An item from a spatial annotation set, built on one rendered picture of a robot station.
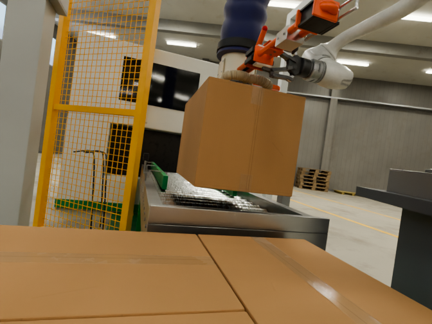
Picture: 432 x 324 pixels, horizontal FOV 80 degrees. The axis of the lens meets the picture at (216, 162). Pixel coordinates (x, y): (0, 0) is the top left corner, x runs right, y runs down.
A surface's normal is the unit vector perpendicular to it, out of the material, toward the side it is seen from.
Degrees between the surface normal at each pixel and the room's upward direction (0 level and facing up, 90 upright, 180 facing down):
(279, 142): 90
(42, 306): 0
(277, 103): 90
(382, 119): 90
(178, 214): 90
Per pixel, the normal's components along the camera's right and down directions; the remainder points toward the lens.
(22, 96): 0.29, 0.05
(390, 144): -0.06, 0.00
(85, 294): 0.14, -0.99
